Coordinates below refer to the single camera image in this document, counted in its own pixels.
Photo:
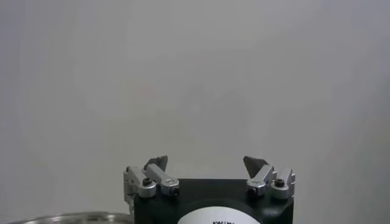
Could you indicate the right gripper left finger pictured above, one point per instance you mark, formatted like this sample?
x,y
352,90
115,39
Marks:
x,y
158,178

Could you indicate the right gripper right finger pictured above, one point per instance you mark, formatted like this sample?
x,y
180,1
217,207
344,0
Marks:
x,y
262,179

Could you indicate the stainless steel steamer basket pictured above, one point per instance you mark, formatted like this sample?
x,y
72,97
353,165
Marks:
x,y
76,218

